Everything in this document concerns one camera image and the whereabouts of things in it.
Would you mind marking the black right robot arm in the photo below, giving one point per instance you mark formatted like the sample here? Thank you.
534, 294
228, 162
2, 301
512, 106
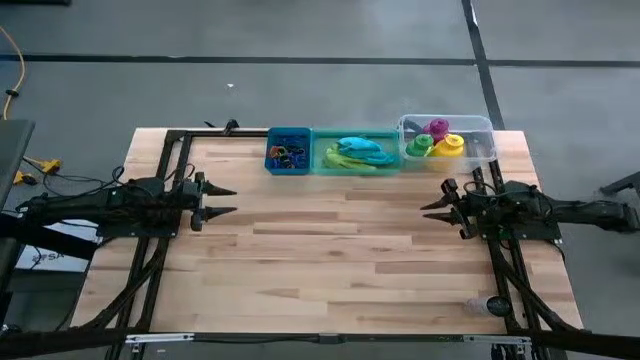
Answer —
565, 210

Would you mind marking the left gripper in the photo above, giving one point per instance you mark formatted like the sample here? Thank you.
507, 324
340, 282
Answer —
192, 200

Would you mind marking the blue plastic bin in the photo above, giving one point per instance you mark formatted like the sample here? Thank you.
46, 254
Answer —
272, 165

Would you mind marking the teal microfibre towel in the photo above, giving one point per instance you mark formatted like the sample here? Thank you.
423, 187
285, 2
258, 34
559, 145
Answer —
362, 148

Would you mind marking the white printed box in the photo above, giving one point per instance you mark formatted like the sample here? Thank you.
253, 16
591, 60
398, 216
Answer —
50, 260

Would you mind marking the black round knob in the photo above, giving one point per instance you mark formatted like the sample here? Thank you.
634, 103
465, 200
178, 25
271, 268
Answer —
498, 306

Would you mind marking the black stand foot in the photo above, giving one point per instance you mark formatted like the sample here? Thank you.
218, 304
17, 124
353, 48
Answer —
622, 184

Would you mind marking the black table clamp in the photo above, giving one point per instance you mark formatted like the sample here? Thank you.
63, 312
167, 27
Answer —
231, 126

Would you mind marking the black stand beam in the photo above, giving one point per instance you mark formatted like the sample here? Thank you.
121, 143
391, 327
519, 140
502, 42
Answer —
45, 240

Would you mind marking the silver metal bracket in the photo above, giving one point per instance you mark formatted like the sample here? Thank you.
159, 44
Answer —
157, 339
495, 340

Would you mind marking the green sports bottle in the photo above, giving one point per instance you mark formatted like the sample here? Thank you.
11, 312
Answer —
419, 145

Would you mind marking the orange spiral wrist coil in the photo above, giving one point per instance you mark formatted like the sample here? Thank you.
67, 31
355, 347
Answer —
276, 150

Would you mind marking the black spiral wrist coil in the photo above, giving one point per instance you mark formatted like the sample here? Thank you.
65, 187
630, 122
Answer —
284, 162

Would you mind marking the teal translucent bin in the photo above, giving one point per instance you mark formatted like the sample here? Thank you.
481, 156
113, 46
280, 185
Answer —
320, 167

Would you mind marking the clear plastic bin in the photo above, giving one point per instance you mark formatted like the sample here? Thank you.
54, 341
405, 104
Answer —
480, 130

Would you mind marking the green microfibre towel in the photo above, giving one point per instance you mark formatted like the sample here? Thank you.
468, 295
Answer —
340, 160

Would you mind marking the yellow sports bottle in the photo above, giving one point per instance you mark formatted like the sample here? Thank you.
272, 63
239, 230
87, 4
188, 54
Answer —
449, 146

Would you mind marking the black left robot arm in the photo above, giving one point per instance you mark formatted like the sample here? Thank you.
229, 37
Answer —
100, 202

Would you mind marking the magenta sports bottle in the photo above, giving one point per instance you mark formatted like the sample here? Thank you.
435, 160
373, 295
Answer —
437, 128

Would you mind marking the black aluminium rig frame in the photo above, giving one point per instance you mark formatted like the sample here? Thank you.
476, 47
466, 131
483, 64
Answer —
200, 133

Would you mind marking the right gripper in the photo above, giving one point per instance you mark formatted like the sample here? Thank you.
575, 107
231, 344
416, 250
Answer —
462, 207

